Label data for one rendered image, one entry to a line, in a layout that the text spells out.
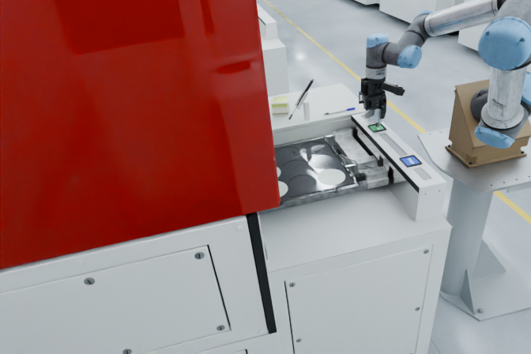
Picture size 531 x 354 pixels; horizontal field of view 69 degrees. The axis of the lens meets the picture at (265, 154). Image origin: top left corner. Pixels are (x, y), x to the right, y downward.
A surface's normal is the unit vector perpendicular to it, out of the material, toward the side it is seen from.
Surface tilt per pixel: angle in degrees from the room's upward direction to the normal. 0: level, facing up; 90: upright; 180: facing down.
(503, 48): 112
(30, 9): 90
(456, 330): 0
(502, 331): 0
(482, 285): 0
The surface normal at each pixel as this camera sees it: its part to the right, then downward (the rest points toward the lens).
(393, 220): -0.11, -0.84
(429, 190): 0.20, 0.50
